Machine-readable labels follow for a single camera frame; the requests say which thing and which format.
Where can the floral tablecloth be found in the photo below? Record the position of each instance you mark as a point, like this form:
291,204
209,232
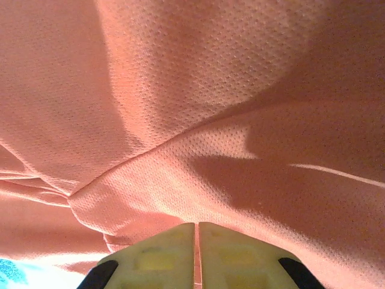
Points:
12,274

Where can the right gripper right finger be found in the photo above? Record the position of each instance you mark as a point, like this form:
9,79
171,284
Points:
240,262

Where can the orange t-shirt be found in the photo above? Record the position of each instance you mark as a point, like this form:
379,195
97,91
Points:
192,90

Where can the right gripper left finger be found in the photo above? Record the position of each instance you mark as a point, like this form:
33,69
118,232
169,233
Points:
156,262

